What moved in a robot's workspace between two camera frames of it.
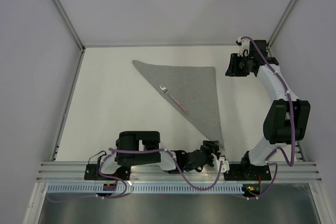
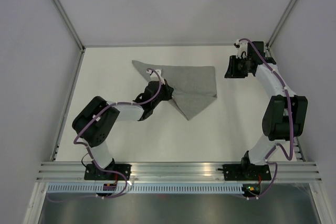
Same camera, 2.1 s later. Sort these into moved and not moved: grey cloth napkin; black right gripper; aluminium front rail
Moved: grey cloth napkin
Not moved: aluminium front rail; black right gripper
